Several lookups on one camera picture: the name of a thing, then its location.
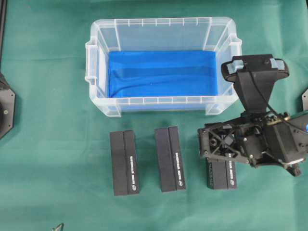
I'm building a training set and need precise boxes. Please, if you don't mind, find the black RealSense box bottom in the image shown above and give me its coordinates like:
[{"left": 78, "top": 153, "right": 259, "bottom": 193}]
[{"left": 110, "top": 130, "right": 140, "bottom": 196}]

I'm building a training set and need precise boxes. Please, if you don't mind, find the black realsense box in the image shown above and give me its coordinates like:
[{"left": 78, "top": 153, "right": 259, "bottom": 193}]
[
  {"left": 205, "top": 158, "right": 237, "bottom": 190},
  {"left": 110, "top": 130, "right": 140, "bottom": 196},
  {"left": 154, "top": 126, "right": 186, "bottom": 193}
]

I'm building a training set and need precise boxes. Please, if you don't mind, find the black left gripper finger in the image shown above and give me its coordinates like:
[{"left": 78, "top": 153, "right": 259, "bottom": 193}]
[{"left": 51, "top": 223, "right": 64, "bottom": 231}]

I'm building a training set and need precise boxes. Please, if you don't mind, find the clear plastic storage case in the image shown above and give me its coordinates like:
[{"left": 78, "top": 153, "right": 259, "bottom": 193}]
[{"left": 85, "top": 17, "right": 242, "bottom": 117}]

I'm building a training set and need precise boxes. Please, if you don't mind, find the green table cloth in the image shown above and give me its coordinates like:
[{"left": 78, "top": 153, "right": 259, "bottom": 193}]
[{"left": 0, "top": 0, "right": 308, "bottom": 231}]

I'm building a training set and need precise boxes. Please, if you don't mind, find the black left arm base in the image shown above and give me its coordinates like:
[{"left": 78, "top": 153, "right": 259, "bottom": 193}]
[{"left": 0, "top": 73, "right": 15, "bottom": 138}]

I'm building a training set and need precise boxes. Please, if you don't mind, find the black braided cable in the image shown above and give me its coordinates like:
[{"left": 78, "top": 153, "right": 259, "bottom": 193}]
[{"left": 247, "top": 69, "right": 308, "bottom": 133}]

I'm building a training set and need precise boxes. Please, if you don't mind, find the black RealSense box top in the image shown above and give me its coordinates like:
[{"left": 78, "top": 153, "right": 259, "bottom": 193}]
[{"left": 205, "top": 158, "right": 237, "bottom": 190}]

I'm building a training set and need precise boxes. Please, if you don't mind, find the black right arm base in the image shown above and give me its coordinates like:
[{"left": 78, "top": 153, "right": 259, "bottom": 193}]
[{"left": 301, "top": 89, "right": 308, "bottom": 111}]

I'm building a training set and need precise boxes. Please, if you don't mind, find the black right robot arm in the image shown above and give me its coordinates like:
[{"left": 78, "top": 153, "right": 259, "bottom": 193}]
[{"left": 197, "top": 112, "right": 308, "bottom": 177}]

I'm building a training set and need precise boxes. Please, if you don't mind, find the blue cloth inside case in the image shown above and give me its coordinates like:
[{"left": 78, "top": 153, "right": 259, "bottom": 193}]
[{"left": 108, "top": 51, "right": 218, "bottom": 98}]

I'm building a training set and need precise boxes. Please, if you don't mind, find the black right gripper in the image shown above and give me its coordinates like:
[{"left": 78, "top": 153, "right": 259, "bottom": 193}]
[{"left": 197, "top": 112, "right": 272, "bottom": 168}]

